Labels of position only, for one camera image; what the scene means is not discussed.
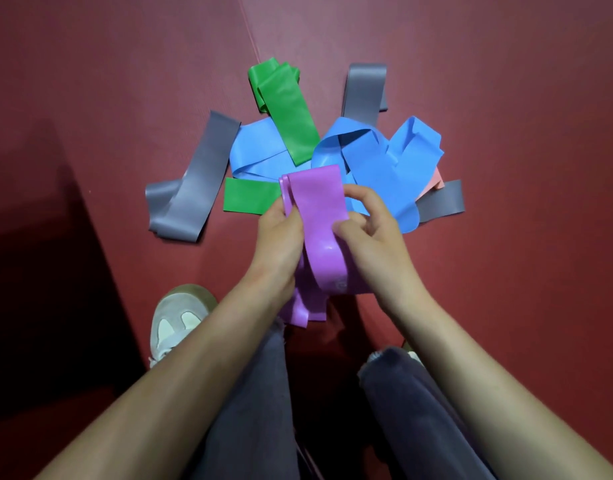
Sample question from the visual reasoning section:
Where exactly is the person's right hand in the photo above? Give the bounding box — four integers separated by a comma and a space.
332, 184, 427, 315

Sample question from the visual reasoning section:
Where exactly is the person's left hand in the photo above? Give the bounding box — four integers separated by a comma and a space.
246, 197, 307, 305

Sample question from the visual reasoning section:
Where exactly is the purple resistance band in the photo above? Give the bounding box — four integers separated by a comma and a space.
278, 164, 375, 328

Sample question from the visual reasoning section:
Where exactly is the pink resistance band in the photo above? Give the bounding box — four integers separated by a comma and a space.
416, 167, 445, 198

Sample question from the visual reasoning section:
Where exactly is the blue resistance band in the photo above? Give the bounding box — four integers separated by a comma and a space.
229, 115, 445, 235

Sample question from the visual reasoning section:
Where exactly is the grey resistance band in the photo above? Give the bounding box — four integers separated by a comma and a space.
145, 63, 466, 244

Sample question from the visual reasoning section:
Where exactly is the green resistance band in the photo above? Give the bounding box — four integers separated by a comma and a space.
222, 57, 321, 215

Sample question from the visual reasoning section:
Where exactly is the person's left forearm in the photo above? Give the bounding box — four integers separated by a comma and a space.
34, 279, 287, 480

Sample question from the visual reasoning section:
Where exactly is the person's right forearm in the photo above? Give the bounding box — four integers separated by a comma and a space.
386, 289, 613, 480

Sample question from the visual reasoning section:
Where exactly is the person's right shoe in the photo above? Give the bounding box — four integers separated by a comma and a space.
401, 342, 425, 367

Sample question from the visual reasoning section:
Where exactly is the person's shoe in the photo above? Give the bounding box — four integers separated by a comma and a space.
401, 342, 425, 367
149, 284, 219, 368

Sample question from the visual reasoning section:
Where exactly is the person's left shoe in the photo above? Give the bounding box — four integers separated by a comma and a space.
149, 284, 219, 368

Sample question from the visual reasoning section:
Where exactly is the person's right leg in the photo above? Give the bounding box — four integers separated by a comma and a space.
358, 347, 497, 480

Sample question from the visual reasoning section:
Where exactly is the person's leg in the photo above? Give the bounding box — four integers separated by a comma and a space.
358, 347, 497, 480
186, 319, 300, 480

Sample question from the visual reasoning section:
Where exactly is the person's left leg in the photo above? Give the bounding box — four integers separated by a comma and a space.
186, 319, 300, 480

